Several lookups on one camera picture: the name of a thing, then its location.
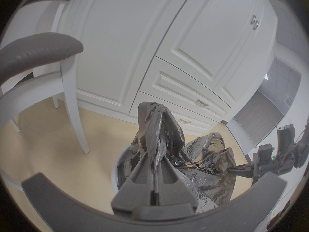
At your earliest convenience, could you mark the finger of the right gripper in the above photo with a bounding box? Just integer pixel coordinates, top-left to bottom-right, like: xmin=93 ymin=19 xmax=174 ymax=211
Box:
xmin=228 ymin=164 xmax=253 ymax=179

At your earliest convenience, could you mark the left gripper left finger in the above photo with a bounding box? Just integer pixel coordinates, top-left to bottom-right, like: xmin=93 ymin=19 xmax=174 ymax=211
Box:
xmin=111 ymin=152 xmax=155 ymax=215

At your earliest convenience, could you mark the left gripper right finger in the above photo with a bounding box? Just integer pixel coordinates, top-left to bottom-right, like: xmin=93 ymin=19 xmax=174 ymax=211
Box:
xmin=156 ymin=155 xmax=198 ymax=214

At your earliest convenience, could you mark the black plastic bag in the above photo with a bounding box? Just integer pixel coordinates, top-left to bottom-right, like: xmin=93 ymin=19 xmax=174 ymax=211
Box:
xmin=117 ymin=101 xmax=238 ymax=214

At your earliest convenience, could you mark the white trash bin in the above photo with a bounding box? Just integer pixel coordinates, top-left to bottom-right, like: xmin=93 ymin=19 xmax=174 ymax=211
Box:
xmin=112 ymin=145 xmax=136 ymax=195

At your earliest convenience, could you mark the white wardrobe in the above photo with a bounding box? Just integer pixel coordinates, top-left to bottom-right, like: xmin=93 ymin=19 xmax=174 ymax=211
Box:
xmin=57 ymin=0 xmax=278 ymax=134

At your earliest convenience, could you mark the white chair with grey seat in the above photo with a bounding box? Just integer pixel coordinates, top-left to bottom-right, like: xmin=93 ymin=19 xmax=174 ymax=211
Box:
xmin=0 ymin=0 xmax=90 ymax=193

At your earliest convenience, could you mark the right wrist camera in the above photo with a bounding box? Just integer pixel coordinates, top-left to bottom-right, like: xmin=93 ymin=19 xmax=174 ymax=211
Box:
xmin=257 ymin=143 xmax=275 ymax=165

